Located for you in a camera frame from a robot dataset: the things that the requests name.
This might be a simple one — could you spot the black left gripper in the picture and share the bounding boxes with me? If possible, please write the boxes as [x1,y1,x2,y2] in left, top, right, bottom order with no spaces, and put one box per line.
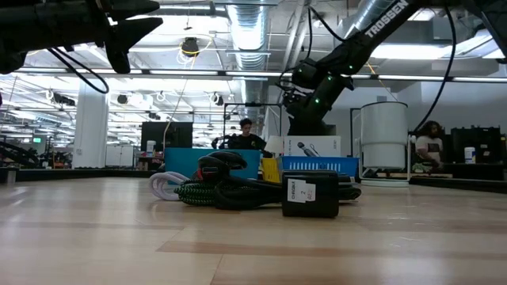
[35,0,164,74]

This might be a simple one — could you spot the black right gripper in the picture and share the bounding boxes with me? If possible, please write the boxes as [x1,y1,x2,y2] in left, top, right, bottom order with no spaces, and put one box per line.
[287,101,337,137]

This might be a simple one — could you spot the white microphone product box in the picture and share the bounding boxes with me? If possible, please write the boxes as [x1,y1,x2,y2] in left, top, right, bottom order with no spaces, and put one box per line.
[283,135,341,158]

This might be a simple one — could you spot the green black braided cable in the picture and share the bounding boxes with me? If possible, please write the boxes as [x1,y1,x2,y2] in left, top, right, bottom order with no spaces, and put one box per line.
[173,180,223,207]

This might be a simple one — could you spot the large teal plastic bin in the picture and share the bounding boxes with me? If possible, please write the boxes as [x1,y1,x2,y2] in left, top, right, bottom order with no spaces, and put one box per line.
[164,147,262,180]

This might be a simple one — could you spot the small blue slotted basket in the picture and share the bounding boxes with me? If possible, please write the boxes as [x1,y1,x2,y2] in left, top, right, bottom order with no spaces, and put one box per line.
[279,155,360,179]

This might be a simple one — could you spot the yellow slotted plastic basket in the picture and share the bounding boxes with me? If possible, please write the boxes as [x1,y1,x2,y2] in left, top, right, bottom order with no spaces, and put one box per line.
[261,157,282,184]

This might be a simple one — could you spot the black ceiling device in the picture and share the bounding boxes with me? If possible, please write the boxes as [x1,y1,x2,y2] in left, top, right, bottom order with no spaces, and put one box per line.
[181,36,200,57]

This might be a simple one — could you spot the person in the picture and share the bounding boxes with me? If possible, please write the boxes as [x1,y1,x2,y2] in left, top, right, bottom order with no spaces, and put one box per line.
[414,120,444,169]
[227,117,267,150]

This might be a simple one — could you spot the white cylindrical container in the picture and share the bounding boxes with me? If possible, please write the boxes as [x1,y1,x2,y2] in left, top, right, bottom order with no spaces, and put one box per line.
[358,101,415,188]

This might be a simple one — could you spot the black adapter with white label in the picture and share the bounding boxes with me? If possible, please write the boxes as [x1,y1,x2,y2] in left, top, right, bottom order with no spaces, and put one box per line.
[281,169,341,219]

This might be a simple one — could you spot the white building column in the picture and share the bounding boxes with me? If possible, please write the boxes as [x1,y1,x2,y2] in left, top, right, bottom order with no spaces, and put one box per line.
[72,81,110,169]

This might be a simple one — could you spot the white cabinets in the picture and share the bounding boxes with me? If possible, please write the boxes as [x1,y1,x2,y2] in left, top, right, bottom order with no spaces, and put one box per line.
[105,145,135,167]

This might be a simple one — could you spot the black cabinet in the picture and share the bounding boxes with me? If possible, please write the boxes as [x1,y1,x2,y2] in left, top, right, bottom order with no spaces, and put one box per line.
[450,125,503,165]

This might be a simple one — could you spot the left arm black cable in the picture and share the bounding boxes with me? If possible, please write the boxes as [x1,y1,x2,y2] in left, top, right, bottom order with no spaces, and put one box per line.
[47,47,110,95]

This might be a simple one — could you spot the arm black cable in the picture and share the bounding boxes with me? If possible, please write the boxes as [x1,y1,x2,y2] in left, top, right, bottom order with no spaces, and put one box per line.
[411,3,456,131]
[47,47,110,95]

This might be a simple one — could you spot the black cable bundle red tie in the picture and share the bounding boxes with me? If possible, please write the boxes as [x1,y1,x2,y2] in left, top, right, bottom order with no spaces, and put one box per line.
[196,150,362,211]

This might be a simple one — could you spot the silver ventilation duct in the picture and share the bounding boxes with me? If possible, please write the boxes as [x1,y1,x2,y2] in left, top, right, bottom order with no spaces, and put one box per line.
[225,0,273,72]

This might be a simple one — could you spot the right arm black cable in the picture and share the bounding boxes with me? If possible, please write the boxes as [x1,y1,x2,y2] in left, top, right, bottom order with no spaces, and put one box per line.
[411,3,456,131]

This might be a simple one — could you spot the coiled white cable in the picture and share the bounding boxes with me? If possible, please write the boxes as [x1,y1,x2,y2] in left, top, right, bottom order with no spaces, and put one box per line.
[149,171,191,202]

